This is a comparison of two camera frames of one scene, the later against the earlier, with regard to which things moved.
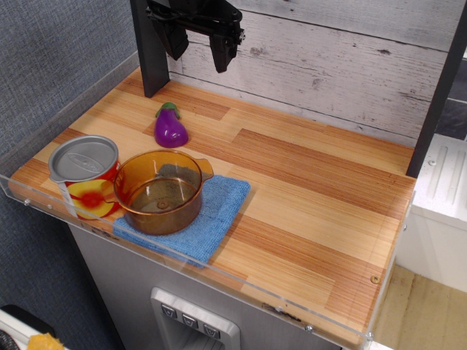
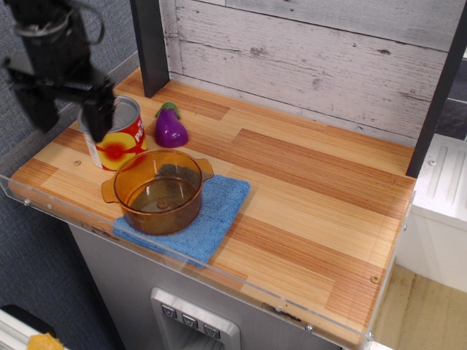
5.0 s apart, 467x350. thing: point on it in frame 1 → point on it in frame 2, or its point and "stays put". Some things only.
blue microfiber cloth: [222, 199] stays put
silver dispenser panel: [185, 325] stays put
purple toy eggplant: [169, 130] stays put
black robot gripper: [217, 18] → [52, 64]
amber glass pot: [160, 191] stays put
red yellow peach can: [85, 167] → [126, 137]
